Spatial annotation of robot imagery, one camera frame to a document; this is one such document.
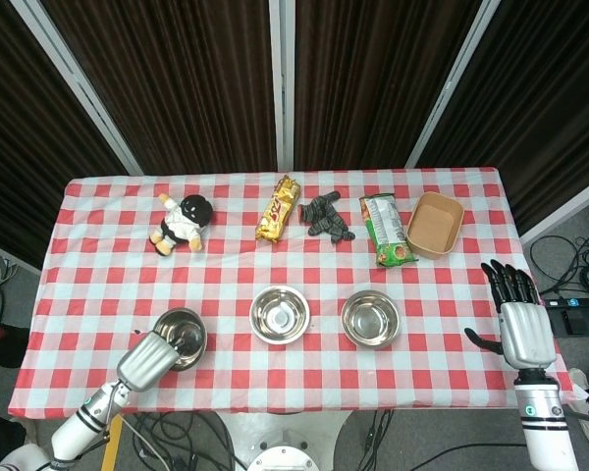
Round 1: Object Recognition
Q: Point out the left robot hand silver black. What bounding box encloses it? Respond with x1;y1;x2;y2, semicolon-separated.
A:
116;329;201;393

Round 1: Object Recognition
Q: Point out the red white checkered tablecloth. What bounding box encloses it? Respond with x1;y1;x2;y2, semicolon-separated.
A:
7;166;589;418

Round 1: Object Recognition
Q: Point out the grey knitted glove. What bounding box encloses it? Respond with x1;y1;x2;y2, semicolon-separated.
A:
297;190;357;243

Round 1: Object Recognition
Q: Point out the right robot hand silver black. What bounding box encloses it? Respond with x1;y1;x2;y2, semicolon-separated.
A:
463;258;559;372

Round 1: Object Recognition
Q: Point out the white partition frame post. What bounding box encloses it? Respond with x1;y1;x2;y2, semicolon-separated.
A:
518;174;589;246
0;236;43;274
267;0;296;173
9;0;144;176
403;0;503;169

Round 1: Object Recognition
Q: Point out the plush doll black head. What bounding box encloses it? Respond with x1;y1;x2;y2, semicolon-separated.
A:
148;192;215;257

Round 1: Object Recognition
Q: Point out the coloured wrist wire bundle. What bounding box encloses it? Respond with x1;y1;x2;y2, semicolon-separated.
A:
82;382;130;443

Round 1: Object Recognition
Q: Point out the brown paper box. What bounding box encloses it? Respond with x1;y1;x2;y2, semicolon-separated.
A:
404;191;466;261

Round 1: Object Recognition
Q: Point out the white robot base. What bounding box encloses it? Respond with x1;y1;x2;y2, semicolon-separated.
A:
210;409;357;471

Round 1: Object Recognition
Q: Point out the stainless steel bowl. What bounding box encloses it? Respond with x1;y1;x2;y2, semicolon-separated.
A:
340;288;402;351
248;285;312;346
152;306;209;373

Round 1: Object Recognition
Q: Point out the green snack bag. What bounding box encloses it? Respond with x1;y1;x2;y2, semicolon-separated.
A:
357;192;419;269

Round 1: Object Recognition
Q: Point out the golden biscuit pack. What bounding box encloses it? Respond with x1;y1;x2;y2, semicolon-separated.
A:
253;174;303;245

